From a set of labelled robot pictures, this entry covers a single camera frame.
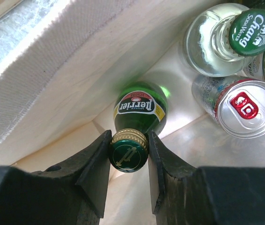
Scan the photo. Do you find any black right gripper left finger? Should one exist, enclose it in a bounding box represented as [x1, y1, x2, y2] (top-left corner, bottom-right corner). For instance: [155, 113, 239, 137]
[0, 130, 111, 225]

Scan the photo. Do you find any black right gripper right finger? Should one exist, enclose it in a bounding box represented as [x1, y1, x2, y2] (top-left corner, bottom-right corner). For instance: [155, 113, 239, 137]
[147, 131, 265, 225]

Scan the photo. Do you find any beige canvas tote bag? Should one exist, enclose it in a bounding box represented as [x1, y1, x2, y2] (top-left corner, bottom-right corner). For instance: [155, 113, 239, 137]
[0, 0, 265, 225]

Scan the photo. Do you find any green glass bottle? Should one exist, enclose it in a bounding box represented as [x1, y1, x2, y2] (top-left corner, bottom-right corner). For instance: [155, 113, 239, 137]
[108, 81, 168, 173]

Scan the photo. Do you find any red-top drink can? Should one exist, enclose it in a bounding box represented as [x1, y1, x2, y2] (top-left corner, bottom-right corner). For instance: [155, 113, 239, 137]
[191, 75, 265, 139]

